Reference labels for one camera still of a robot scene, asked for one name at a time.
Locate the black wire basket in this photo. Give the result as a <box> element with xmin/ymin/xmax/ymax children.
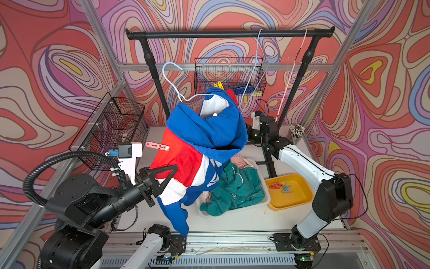
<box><xmin>69</xmin><ymin>93</ymin><xmax>147</xmax><ymax>154</ymax></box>
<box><xmin>194</xmin><ymin>56</ymin><xmax>267</xmax><ymax>97</ymax></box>

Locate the blue red white jacket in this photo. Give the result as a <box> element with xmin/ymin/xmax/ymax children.
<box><xmin>150</xmin><ymin>87</ymin><xmax>248</xmax><ymax>236</ymax></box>

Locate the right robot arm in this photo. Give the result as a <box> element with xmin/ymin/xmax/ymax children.
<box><xmin>247</xmin><ymin>111</ymin><xmax>353</xmax><ymax>251</ymax></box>

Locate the pink patterned kids jacket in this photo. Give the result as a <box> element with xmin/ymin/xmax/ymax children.
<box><xmin>199</xmin><ymin>155</ymin><xmax>254</xmax><ymax>203</ymax></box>

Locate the cup of pencils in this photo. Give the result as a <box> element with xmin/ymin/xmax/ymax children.
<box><xmin>289</xmin><ymin>124</ymin><xmax>305</xmax><ymax>145</ymax></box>

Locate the yellow plastic tray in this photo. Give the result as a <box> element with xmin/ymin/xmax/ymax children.
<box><xmin>265</xmin><ymin>174</ymin><xmax>314</xmax><ymax>211</ymax></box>

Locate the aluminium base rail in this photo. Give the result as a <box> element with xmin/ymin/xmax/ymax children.
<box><xmin>100</xmin><ymin>230</ymin><xmax>370</xmax><ymax>269</ymax></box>

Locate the black clothes rack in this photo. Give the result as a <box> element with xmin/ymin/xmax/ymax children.
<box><xmin>125</xmin><ymin>26</ymin><xmax>336</xmax><ymax>179</ymax></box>

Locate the blue object in back basket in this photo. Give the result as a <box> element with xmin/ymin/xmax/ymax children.
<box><xmin>231</xmin><ymin>84</ymin><xmax>255</xmax><ymax>95</ymax></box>

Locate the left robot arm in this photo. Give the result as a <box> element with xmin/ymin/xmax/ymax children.
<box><xmin>22</xmin><ymin>151</ymin><xmax>178</xmax><ymax>269</ymax></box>

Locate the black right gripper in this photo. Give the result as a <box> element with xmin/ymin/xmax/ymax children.
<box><xmin>231</xmin><ymin>122</ymin><xmax>267</xmax><ymax>145</ymax></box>

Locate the green kids jacket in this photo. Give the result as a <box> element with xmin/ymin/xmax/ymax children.
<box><xmin>199</xmin><ymin>162</ymin><xmax>265</xmax><ymax>217</ymax></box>

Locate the black wire basket left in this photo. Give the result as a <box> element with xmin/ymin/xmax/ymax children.
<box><xmin>69</xmin><ymin>93</ymin><xmax>147</xmax><ymax>154</ymax></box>

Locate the yellow clothespin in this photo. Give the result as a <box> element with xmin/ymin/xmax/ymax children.
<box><xmin>214</xmin><ymin>81</ymin><xmax>224</xmax><ymax>90</ymax></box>

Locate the pink plastic hanger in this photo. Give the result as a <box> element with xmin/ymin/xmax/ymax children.
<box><xmin>275</xmin><ymin>28</ymin><xmax>308</xmax><ymax>123</ymax></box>

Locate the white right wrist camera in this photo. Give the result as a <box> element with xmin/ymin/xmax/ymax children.
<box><xmin>252</xmin><ymin>111</ymin><xmax>264</xmax><ymax>130</ymax></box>

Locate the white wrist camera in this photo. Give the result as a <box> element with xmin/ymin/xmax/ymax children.
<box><xmin>105</xmin><ymin>142</ymin><xmax>143</xmax><ymax>185</ymax></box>
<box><xmin>252</xmin><ymin>111</ymin><xmax>264</xmax><ymax>130</ymax></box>

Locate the light blue clothespin green jacket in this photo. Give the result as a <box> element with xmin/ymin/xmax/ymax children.
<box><xmin>283</xmin><ymin>184</ymin><xmax>292</xmax><ymax>191</ymax></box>

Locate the light blue hanger green jacket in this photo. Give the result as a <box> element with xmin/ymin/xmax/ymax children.
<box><xmin>240</xmin><ymin>29</ymin><xmax>263</xmax><ymax>114</ymax></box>

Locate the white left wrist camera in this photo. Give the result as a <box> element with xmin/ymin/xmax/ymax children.
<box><xmin>105</xmin><ymin>142</ymin><xmax>143</xmax><ymax>185</ymax></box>

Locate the white perforated plastic basket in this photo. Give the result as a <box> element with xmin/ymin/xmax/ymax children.
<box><xmin>195</xmin><ymin>158</ymin><xmax>271</xmax><ymax>219</ymax></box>

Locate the black wire basket back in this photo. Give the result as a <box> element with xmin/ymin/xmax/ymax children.
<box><xmin>194</xmin><ymin>56</ymin><xmax>267</xmax><ymax>97</ymax></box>

